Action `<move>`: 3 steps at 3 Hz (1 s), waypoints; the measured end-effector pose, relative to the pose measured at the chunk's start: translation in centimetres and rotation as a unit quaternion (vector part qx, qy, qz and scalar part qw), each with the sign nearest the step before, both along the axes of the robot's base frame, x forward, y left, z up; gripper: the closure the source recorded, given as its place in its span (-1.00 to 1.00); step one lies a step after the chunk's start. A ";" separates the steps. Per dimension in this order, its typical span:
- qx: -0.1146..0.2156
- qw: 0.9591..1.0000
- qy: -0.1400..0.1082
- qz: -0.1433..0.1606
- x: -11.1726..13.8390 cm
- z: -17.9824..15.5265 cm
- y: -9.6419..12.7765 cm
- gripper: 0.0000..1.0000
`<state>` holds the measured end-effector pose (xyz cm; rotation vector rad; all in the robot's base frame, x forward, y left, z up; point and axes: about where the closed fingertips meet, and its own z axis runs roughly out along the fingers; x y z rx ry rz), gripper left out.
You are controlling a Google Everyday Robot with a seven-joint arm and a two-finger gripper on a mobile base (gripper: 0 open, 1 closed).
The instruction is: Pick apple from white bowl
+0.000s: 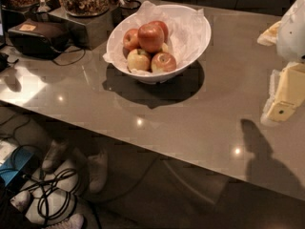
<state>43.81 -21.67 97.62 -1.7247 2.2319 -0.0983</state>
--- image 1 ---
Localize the white bowl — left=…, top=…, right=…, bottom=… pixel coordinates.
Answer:
left=106, top=4, right=213, bottom=85

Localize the red apple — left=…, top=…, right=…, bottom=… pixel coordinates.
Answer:
left=151, top=52, right=176, bottom=73
left=123, top=29, right=140, bottom=51
left=149, top=20, right=169, bottom=43
left=138, top=24, right=164, bottom=53

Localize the black device with label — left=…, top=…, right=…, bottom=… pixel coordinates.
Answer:
left=8, top=19, right=70, bottom=59

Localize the front left yellow-red apple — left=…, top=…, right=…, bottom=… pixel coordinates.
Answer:
left=127, top=49, right=151, bottom=71

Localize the blue box on floor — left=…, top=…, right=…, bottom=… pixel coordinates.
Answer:
left=0, top=148, right=35, bottom=190

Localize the grey metal stand block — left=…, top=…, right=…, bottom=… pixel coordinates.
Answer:
left=49, top=6, right=121, bottom=50

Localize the black cable on table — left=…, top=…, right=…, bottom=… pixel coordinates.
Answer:
left=51, top=46, right=87, bottom=67

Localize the black cup with spoon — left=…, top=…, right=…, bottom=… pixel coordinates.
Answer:
left=112, top=0, right=143, bottom=20

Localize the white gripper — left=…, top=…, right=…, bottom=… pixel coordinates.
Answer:
left=257, top=0, right=305, bottom=126

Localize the metal scoop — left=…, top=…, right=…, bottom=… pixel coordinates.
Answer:
left=37, top=0, right=51, bottom=13

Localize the black cable bundle on floor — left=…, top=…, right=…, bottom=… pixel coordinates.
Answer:
left=9, top=143, right=80, bottom=227

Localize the white paper liner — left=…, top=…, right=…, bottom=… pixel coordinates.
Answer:
left=102, top=1, right=211, bottom=77

